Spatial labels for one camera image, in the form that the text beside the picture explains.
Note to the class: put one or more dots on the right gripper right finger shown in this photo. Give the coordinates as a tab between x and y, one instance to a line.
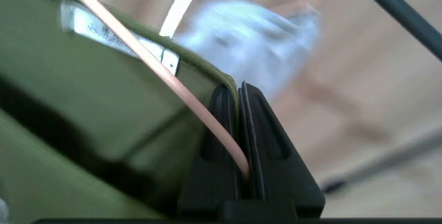
279	175

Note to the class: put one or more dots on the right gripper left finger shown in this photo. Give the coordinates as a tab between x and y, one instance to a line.
210	179

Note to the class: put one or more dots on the pale grey shorts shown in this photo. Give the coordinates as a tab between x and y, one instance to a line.
248	40

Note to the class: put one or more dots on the green garment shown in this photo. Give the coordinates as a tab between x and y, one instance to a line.
86	113

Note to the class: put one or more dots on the black clothes rack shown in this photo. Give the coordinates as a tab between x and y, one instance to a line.
397	6

